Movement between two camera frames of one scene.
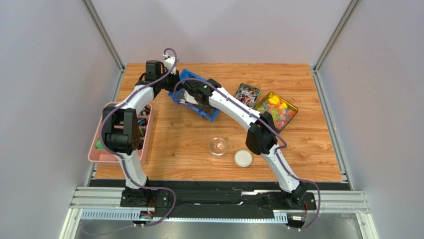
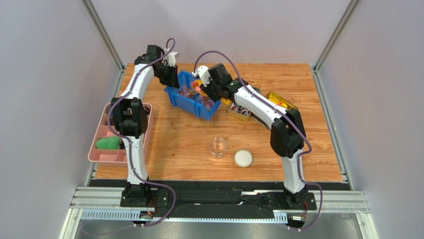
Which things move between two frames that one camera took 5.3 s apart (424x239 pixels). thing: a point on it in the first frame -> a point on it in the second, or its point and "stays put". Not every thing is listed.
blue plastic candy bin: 209,112 stays put
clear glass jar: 217,146 stays put
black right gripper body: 189,87 -> 207,91
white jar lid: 243,158 stays put
